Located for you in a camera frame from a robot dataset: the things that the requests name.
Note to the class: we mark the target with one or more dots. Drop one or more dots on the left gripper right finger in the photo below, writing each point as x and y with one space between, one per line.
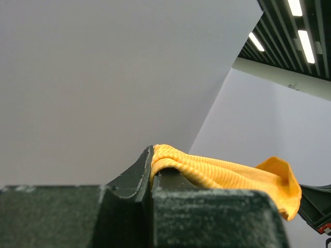
188 216

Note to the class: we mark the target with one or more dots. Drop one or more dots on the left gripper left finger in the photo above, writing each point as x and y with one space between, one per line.
107 215

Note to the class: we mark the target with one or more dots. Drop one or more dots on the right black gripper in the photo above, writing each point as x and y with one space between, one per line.
315 207

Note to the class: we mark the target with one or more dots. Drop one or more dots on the orange pillowcase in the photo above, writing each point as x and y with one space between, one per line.
274 176

